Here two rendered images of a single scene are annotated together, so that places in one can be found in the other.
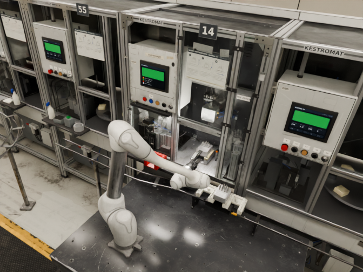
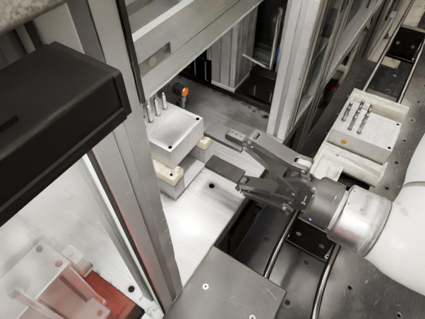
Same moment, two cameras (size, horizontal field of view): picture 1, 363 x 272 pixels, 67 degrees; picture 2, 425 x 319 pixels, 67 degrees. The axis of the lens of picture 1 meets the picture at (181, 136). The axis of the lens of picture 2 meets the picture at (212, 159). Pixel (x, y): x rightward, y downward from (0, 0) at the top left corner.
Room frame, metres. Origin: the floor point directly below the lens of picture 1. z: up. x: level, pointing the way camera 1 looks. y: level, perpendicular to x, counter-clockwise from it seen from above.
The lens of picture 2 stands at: (1.82, 0.19, 1.43)
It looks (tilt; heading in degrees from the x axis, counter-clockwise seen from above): 51 degrees down; 276
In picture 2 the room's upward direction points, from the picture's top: straight up
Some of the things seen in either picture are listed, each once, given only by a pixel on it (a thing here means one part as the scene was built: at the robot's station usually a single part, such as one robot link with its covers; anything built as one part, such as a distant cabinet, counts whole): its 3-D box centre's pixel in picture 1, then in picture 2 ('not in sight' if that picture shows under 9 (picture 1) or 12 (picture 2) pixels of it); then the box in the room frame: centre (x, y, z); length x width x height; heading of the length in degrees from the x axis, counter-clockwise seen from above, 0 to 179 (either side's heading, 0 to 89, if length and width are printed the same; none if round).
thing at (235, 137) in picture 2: not in sight; (241, 135); (1.81, -0.14, 1.07); 0.05 x 0.01 x 0.03; 153
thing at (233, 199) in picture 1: (220, 199); (353, 152); (1.53, -0.33, 0.84); 0.36 x 0.14 x 0.10; 63
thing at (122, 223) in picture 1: (123, 225); not in sight; (1.23, 0.35, 0.85); 0.18 x 0.16 x 0.22; 39
